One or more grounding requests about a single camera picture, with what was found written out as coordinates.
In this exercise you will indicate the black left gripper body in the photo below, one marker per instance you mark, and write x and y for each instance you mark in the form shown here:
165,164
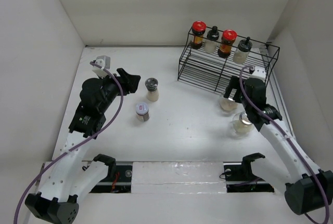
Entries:
112,88

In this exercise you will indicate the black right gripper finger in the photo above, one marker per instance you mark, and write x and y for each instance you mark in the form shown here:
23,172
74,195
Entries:
238,96
234,84

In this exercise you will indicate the round glass jar metal rim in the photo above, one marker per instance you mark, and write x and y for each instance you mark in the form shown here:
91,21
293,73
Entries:
227,104

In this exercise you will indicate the black knob cap salt bottle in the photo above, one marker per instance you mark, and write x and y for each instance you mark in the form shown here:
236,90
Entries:
243,49

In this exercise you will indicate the black pump cap salt bottle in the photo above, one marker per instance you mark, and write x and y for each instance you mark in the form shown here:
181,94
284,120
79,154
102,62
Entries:
211,41

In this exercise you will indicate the orange label jar red lid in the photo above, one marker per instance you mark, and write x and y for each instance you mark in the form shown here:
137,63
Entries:
227,40

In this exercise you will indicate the dark sauce jar red lid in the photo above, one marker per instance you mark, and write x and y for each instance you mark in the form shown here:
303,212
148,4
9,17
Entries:
198,29

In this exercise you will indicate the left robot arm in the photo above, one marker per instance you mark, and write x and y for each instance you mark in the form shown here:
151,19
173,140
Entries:
58,199

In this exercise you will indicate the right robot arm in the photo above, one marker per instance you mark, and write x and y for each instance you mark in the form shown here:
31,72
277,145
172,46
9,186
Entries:
306,187

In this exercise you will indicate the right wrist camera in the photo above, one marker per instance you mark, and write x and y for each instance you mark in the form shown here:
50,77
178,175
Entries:
257,72

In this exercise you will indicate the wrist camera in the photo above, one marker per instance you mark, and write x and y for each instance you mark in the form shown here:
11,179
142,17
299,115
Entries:
104,62
257,72

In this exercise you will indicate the black wire rack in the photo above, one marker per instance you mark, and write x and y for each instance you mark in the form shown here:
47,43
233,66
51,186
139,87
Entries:
211,72

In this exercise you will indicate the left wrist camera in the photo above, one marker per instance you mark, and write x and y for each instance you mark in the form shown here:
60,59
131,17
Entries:
104,62

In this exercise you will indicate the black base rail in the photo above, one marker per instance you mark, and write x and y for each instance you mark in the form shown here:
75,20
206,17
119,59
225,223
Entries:
180,178

